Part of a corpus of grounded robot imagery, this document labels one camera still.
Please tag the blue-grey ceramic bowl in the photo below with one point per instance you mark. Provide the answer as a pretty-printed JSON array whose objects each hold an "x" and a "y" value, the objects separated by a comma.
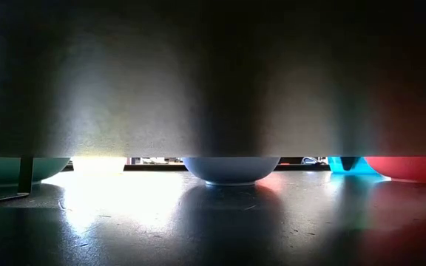
[{"x": 230, "y": 170}]

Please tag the small blue plastic bowl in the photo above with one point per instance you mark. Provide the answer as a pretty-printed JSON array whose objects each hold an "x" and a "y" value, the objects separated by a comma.
[{"x": 334, "y": 167}]

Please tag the red ceramic bowl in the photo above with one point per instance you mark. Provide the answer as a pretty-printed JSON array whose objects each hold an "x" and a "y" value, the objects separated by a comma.
[{"x": 412, "y": 168}]

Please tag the wooden shelf board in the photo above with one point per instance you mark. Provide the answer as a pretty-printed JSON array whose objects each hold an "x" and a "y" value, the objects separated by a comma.
[{"x": 213, "y": 74}]

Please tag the black shelf leg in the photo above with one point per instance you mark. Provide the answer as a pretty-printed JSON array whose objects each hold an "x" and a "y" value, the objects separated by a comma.
[{"x": 25, "y": 173}]

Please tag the black aluminium table frame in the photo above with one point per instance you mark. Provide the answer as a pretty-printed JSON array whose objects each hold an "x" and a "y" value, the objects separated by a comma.
[{"x": 154, "y": 167}]

